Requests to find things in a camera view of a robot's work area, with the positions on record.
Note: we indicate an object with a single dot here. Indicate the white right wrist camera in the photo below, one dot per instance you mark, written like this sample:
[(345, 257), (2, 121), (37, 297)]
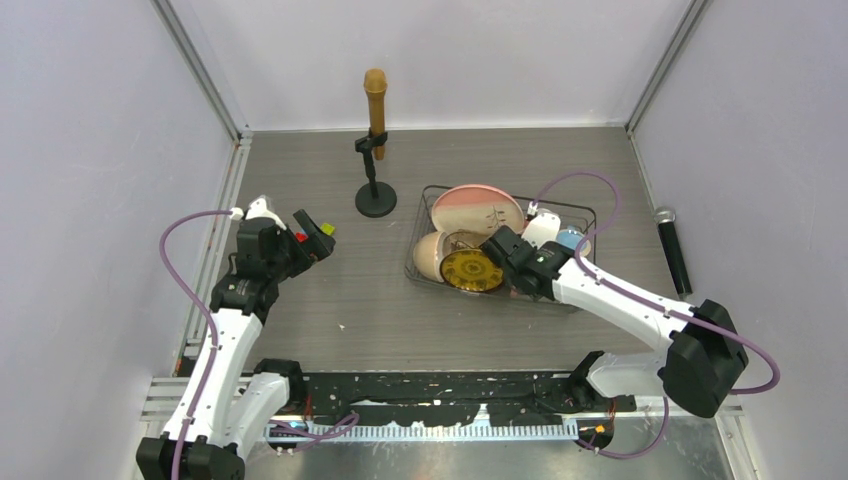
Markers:
[(542, 225)]

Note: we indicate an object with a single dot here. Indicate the yellow black patterned plate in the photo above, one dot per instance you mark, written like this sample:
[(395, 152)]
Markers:
[(470, 270)]

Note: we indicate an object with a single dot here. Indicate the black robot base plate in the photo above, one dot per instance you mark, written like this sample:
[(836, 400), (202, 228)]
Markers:
[(443, 399)]

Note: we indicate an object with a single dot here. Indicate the blue mug yellow inside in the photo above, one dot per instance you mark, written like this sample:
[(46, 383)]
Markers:
[(570, 237)]

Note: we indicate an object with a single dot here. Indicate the pink beige leaf plate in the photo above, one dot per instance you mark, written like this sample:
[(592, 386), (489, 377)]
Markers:
[(478, 208)]

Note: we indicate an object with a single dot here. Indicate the brown glass bowl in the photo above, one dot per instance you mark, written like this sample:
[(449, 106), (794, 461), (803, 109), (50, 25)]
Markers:
[(464, 240)]

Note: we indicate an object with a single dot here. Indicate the black wire dish rack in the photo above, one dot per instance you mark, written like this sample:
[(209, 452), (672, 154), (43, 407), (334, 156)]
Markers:
[(423, 226)]

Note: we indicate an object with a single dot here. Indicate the black handheld microphone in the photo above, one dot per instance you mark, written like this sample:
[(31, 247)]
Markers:
[(666, 227)]

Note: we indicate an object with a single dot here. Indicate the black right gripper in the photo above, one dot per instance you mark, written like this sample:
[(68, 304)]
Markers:
[(538, 246)]

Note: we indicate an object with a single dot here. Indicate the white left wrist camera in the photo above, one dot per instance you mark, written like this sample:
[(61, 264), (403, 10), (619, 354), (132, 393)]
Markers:
[(261, 207)]

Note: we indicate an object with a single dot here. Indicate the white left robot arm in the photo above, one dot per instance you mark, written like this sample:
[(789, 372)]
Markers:
[(212, 430)]

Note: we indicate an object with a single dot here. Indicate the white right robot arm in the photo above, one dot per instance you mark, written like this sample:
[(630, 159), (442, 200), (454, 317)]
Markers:
[(695, 359)]

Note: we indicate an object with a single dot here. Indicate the beige ceramic bowl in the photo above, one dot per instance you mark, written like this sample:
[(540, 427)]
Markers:
[(428, 254)]

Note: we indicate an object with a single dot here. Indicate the black microphone stand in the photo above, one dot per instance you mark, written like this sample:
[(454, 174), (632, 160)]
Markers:
[(375, 199)]

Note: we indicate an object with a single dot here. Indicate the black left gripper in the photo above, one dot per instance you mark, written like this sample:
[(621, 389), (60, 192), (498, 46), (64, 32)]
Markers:
[(317, 243)]

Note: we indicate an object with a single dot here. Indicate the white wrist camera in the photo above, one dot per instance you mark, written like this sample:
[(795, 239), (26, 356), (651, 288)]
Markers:
[(261, 207), (542, 225)]

